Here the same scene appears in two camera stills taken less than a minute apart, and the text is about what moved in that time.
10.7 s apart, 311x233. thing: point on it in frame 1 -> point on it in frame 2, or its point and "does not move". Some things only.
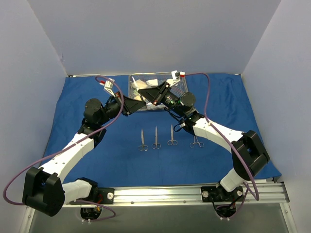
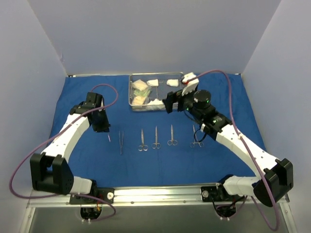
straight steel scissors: x=156 y=145 does not move
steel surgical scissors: x=172 y=141 does not move
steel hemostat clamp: x=192 y=144 does not move
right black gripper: x=161 y=93 -> x=174 y=101
